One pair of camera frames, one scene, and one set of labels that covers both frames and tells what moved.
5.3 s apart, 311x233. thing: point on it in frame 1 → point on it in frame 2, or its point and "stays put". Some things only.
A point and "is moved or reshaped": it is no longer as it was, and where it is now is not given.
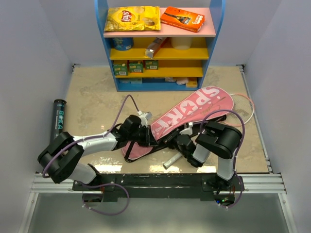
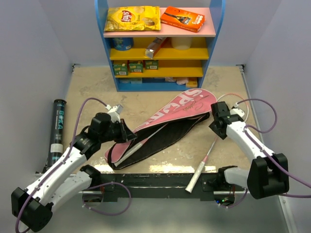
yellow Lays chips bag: [133, 18] stays put
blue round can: [122, 43] stays put
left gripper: [149, 141] → [126, 134]
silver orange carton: [154, 46] stays put
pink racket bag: [213, 104] is moved or reshaped
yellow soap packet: [191, 84] stays put
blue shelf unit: [171, 59] stays put
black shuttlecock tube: [58, 119] stays put
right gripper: [171, 138] → [220, 134]
